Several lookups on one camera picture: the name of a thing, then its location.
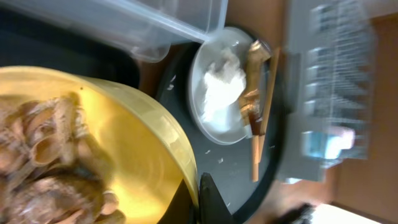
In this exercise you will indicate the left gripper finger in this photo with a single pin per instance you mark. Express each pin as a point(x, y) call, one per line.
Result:
point(212, 208)

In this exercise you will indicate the yellow bowl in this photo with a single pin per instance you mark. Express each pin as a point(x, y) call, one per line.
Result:
point(153, 169)

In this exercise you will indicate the white napkin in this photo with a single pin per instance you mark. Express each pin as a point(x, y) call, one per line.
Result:
point(224, 81)

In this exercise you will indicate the grey plate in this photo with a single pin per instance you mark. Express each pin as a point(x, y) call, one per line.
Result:
point(226, 127)

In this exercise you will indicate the pink cup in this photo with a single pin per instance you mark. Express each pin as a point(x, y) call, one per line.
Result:
point(347, 137)

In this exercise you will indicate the gold foil wrapper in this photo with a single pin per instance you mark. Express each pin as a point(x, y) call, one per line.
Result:
point(250, 99)

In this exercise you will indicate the food scraps with rice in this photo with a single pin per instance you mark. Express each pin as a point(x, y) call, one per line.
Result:
point(52, 169)

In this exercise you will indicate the grey dishwasher rack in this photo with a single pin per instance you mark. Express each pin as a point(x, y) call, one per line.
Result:
point(330, 52)

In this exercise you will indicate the round black serving tray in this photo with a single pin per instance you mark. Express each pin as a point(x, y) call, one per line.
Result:
point(229, 165)

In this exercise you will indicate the clear plastic bin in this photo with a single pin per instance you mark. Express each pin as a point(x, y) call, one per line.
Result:
point(146, 29)

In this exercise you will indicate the black rectangular tray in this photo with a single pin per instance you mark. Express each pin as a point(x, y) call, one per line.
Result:
point(29, 42)

